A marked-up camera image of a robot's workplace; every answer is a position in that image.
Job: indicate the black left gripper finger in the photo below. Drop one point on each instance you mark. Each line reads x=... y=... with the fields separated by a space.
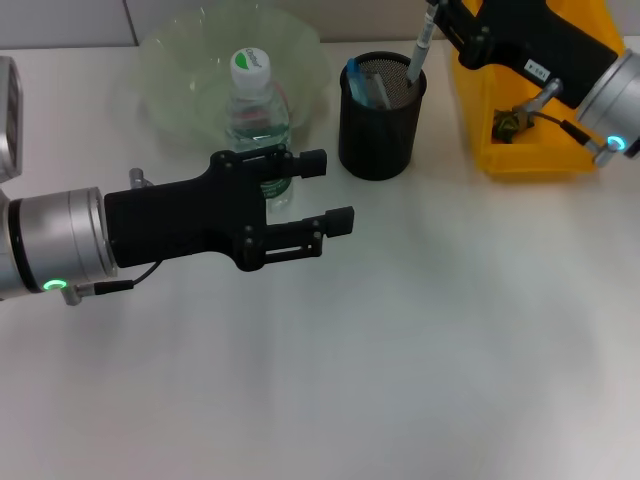
x=340 y=221
x=312 y=162

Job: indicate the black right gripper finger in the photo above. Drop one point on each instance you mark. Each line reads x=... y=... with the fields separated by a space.
x=452 y=22

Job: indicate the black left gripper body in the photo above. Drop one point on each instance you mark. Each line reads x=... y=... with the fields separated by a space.
x=175 y=225

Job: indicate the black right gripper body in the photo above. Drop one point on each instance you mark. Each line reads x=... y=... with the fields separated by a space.
x=540 y=35

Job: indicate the silver pen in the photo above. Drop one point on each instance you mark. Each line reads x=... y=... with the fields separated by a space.
x=420 y=50

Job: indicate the clear green-label water bottle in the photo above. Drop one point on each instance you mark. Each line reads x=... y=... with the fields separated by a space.
x=255 y=110

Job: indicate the blue scissors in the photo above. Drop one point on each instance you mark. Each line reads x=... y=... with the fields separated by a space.
x=356 y=80

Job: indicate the green plastic wrapper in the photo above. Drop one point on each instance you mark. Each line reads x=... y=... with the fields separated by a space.
x=507 y=125

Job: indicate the clear plastic ruler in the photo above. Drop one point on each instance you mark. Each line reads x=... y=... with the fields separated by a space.
x=376 y=90

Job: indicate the black mesh pen holder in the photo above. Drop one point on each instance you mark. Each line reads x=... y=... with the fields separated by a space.
x=377 y=145

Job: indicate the translucent green fruit plate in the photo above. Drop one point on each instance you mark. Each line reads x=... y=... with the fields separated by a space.
x=185 y=85

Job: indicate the silver left wrist stud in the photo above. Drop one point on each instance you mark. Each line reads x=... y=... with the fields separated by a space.
x=139 y=178

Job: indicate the yellow plastic bin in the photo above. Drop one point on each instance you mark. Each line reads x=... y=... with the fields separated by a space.
x=500 y=160

